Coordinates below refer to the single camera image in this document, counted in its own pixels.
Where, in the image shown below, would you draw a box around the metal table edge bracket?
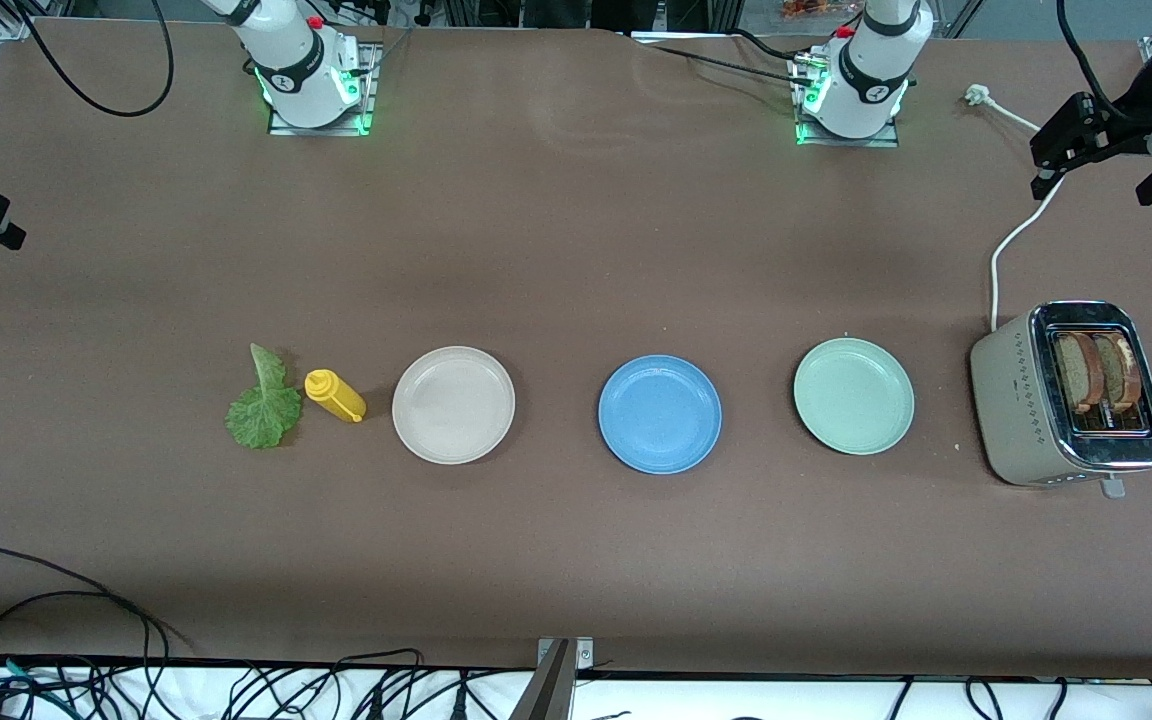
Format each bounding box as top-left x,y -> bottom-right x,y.
539,637 -> 595,669

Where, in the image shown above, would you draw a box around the green lettuce leaf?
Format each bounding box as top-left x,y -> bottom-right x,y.
226,343 -> 303,451

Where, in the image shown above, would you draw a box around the brown bread slice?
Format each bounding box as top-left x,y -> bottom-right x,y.
1096,335 -> 1140,411
1054,333 -> 1105,414

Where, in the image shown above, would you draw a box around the beige chrome toaster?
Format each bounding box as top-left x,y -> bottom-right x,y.
969,299 -> 1152,500

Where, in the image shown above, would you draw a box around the pale green round plate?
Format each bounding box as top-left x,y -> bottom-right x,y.
792,337 -> 916,457

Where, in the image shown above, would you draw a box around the grey metal strut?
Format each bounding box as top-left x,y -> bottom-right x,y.
508,640 -> 577,720

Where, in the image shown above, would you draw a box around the black floor cable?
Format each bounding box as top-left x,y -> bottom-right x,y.
334,648 -> 429,701

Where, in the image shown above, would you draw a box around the blue round plate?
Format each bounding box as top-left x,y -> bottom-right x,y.
597,354 -> 724,476

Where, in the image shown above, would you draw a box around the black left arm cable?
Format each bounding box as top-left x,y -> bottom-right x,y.
1056,0 -> 1152,129

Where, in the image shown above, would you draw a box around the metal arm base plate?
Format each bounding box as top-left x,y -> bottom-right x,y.
794,50 -> 902,149
266,40 -> 379,137

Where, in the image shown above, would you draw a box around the yellow mustard squeeze bottle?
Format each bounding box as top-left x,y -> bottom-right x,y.
304,369 -> 368,424

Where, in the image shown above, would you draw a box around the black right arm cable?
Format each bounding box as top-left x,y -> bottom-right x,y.
11,0 -> 174,116

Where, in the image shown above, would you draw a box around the black base cable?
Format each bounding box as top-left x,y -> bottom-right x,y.
648,42 -> 817,86

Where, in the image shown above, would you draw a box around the aluminium frame rail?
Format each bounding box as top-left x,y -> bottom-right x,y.
0,0 -> 72,166

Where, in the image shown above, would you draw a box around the white toaster power cord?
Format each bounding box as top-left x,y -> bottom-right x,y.
966,85 -> 1067,333

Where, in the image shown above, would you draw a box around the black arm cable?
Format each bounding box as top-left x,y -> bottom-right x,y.
11,0 -> 174,116
1056,0 -> 1152,129

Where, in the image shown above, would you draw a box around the beige round plate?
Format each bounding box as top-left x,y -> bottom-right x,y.
391,345 -> 517,466

